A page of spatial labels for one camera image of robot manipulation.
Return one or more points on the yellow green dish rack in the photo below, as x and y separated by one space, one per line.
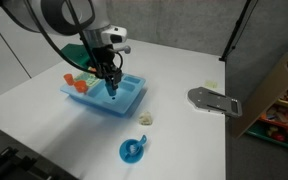
87 79

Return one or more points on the blue dish brush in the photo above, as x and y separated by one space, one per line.
143 140

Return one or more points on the grey metal mounting plate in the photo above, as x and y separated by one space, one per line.
214 101

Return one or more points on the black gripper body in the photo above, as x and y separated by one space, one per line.
104 60

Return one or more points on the blue toy plate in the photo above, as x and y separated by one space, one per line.
125 157

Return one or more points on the small yellow note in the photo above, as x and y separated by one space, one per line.
211 84

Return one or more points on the colourful toy shelf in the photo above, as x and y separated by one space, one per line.
284 116

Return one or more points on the black stand pole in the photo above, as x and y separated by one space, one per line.
237 25

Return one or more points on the beige sponge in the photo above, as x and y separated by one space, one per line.
146 118

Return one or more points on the green box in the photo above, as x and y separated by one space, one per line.
72 51

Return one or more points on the light blue toy sink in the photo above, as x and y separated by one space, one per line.
124 100

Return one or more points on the black equipment rack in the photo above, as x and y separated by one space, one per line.
4 163

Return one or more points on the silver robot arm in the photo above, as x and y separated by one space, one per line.
50 13

